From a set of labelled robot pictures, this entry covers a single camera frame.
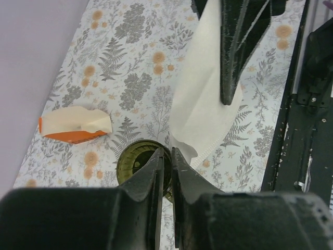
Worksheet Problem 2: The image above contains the floral patterned tablecloth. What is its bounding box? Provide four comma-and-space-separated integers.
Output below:
14, 1, 304, 192

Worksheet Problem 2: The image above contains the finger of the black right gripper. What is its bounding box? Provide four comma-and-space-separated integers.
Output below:
220, 1, 272, 105

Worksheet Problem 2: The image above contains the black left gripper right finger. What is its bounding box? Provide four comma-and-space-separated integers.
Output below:
171, 148, 332, 249

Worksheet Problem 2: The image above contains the white paper coffee filter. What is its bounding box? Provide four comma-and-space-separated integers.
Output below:
169, 1, 242, 168

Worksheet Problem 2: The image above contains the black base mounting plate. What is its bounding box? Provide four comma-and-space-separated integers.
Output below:
261, 1, 332, 202

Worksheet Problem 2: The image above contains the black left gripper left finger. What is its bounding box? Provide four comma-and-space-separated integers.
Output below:
1, 148, 164, 249

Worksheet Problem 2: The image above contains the orange coffee filter box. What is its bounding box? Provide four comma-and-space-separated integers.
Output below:
39, 106, 112, 144

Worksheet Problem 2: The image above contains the green glass coffee dripper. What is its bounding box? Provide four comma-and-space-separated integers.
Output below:
116, 140, 173, 203

